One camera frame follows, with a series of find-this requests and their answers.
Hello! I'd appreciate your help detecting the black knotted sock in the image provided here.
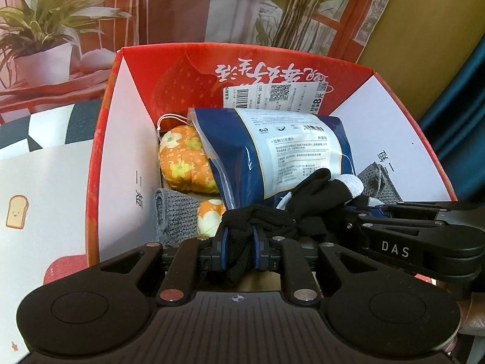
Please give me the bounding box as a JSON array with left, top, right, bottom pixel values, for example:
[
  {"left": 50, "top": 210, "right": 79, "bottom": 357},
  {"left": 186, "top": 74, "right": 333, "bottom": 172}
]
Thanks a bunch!
[{"left": 222, "top": 169, "right": 356, "bottom": 284}]

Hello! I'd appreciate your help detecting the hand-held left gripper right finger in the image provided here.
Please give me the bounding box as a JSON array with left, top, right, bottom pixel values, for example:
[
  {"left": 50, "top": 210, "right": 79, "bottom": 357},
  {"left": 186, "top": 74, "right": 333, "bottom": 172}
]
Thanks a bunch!
[{"left": 252, "top": 228, "right": 380, "bottom": 305}]

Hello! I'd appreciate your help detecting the room scene wall poster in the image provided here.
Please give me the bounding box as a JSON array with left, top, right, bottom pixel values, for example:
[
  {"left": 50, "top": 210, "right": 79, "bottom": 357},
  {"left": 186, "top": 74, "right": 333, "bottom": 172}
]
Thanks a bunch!
[{"left": 0, "top": 0, "right": 403, "bottom": 115}]

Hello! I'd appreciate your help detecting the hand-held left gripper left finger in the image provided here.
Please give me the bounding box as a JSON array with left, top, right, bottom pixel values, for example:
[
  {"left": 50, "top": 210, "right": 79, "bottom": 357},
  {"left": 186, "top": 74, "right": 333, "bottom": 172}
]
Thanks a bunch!
[{"left": 99, "top": 227, "right": 228, "bottom": 307}]

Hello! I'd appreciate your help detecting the printed cartoon tablecloth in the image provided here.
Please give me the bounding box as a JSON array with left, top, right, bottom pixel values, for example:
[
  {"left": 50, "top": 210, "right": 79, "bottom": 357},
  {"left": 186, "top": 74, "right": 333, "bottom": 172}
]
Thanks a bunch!
[{"left": 0, "top": 100, "right": 115, "bottom": 364}]

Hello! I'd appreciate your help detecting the blue and white packet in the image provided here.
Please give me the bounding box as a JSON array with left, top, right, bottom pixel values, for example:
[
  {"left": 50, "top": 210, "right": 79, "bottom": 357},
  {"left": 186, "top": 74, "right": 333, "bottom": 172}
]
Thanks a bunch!
[{"left": 187, "top": 107, "right": 357, "bottom": 208}]

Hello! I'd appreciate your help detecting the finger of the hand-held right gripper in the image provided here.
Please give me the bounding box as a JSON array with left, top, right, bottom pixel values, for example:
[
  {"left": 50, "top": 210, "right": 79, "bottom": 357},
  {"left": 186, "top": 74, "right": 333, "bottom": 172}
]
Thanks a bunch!
[
  {"left": 341, "top": 207, "right": 451, "bottom": 236},
  {"left": 373, "top": 200, "right": 473, "bottom": 214}
]

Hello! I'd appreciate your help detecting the grey knitted cloth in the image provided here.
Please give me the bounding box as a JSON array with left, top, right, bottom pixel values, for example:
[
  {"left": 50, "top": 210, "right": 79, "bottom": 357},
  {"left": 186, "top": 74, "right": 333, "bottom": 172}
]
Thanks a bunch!
[{"left": 153, "top": 162, "right": 404, "bottom": 242}]

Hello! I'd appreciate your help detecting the orange floral pouch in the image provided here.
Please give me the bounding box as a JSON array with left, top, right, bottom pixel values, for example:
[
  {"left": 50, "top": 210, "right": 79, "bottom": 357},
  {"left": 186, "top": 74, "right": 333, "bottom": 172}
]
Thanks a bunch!
[
  {"left": 197, "top": 198, "right": 229, "bottom": 236},
  {"left": 157, "top": 114, "right": 221, "bottom": 195}
]

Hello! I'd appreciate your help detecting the red strawberry print box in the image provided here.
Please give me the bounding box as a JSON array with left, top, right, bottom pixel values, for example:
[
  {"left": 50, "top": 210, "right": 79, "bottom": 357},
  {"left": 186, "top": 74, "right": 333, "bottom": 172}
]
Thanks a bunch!
[{"left": 86, "top": 43, "right": 459, "bottom": 268}]

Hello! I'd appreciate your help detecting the blue curtain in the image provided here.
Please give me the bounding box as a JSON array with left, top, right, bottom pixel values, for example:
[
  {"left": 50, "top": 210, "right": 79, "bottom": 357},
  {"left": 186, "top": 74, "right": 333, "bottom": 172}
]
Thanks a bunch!
[{"left": 416, "top": 26, "right": 485, "bottom": 200}]

